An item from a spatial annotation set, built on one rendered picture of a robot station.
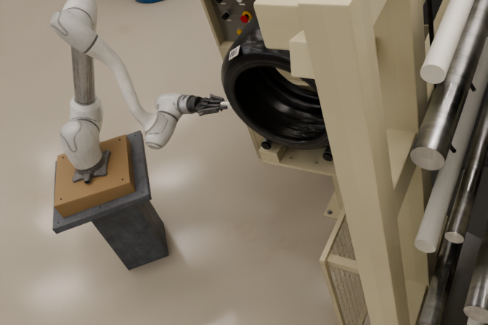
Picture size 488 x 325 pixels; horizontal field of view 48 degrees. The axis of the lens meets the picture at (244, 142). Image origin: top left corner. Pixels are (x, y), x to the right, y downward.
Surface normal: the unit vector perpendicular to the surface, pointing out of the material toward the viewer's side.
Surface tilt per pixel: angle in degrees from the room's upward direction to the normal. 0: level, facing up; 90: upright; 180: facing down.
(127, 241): 90
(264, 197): 0
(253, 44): 44
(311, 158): 0
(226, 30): 90
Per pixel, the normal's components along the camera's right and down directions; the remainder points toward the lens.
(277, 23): -0.44, 0.71
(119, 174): -0.22, -0.72
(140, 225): 0.22, 0.64
